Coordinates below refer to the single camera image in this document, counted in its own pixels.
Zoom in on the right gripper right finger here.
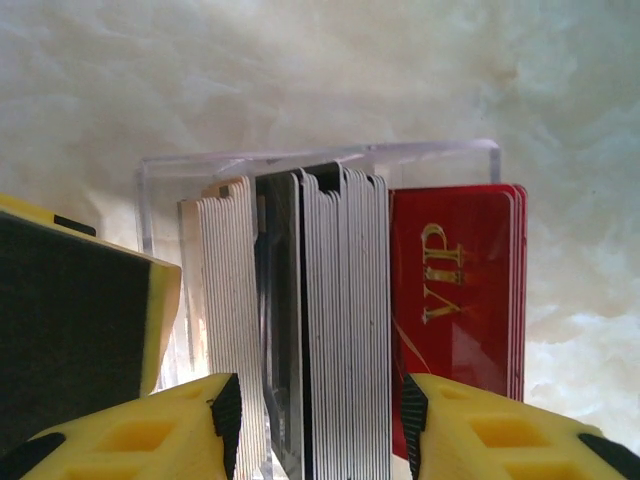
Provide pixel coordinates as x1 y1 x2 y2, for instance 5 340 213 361
401 372 640 480

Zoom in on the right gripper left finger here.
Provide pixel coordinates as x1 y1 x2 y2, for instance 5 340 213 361
0 372 246 480

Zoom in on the clear acrylic card box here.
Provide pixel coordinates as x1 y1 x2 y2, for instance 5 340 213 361
135 138 503 480

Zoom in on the red VIP card stack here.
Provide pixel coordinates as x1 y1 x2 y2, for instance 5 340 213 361
388 182 527 459

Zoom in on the gold card stack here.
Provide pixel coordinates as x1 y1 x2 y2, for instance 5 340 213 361
197 175 266 480

